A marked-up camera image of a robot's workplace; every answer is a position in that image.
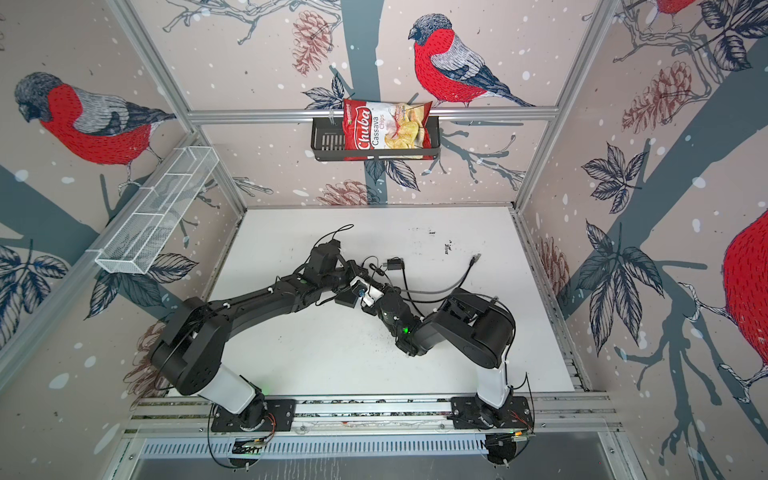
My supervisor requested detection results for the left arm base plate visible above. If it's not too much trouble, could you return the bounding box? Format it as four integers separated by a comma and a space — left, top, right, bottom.
210, 399, 297, 434

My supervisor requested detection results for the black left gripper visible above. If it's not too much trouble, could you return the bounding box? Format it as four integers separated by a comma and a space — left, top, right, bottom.
320, 259, 371, 294

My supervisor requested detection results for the black power adapter with cord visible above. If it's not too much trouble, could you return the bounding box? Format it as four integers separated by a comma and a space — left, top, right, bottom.
362, 257, 405, 285

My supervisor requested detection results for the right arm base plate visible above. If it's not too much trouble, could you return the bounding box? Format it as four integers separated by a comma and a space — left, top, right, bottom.
447, 395, 534, 430

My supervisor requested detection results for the red cassava chips bag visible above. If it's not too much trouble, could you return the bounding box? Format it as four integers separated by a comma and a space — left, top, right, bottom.
342, 99, 439, 161

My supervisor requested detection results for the black wall basket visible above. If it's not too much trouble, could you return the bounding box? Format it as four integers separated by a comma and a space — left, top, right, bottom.
310, 116, 441, 162

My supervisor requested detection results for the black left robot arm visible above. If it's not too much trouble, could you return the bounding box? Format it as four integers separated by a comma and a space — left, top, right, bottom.
149, 240, 369, 416

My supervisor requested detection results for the black network switch box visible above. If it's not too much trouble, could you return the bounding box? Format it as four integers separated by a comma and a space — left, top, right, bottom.
334, 287, 360, 309

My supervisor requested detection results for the white wire mesh shelf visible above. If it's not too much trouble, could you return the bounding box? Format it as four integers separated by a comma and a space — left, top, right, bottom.
95, 146, 219, 274

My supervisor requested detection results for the aluminium mounting rail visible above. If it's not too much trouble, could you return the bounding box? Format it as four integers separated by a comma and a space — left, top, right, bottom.
122, 391, 623, 438

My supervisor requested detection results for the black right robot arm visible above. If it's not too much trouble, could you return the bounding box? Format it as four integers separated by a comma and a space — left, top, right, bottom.
359, 287, 516, 410

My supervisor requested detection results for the grey ethernet cable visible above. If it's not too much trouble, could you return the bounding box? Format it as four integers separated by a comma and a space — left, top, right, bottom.
395, 254, 482, 296

